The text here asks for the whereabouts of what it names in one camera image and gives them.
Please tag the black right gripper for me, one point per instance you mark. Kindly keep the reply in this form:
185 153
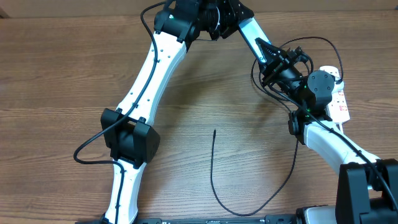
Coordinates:
280 56

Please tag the white power strip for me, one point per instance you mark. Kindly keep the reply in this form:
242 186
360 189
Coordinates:
337 109

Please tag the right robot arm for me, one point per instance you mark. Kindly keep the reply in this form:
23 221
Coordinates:
367 185

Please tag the blue screen smartphone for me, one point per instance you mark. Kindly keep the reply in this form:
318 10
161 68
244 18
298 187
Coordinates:
250 31

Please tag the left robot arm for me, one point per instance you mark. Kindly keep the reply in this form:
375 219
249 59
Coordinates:
129 132

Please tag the white charger plug adapter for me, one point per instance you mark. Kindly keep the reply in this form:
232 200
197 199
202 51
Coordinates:
338 84

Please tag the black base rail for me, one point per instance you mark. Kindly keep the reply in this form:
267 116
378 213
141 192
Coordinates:
268 219

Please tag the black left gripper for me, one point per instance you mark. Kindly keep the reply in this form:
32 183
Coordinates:
232 16

